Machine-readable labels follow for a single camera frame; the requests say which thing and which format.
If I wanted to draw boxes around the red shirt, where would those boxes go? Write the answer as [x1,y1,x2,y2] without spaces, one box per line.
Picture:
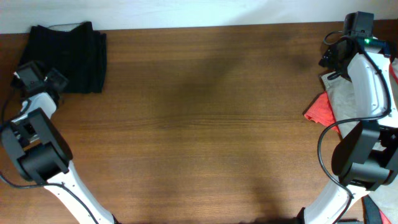
[303,58,398,134]

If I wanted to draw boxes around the black shorts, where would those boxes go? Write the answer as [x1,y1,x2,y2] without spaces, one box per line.
[19,22,107,93]

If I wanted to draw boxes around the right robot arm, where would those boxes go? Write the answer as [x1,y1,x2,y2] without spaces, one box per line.
[297,36,397,223]

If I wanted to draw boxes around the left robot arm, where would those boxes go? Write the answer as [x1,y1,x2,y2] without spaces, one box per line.
[1,65,118,223]

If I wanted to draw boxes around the dark garment bottom right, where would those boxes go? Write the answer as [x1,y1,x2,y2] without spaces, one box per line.
[362,195,382,224]

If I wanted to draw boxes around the grey khaki shorts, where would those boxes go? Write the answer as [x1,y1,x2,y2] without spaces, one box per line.
[320,72,397,224]

